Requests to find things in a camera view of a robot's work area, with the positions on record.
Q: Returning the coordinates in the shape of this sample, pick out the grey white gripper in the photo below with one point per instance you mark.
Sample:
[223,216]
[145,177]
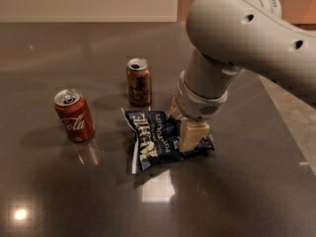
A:
[199,105]

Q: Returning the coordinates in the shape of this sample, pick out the blue chip bag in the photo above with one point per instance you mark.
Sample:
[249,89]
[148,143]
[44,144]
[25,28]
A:
[157,140]

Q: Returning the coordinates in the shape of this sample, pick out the brown drink can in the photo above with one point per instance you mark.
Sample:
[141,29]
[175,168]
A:
[139,81]

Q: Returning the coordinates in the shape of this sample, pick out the red Coca-Cola can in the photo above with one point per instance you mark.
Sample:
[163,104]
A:
[73,111]

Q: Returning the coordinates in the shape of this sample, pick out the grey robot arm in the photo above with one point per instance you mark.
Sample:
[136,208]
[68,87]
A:
[230,36]

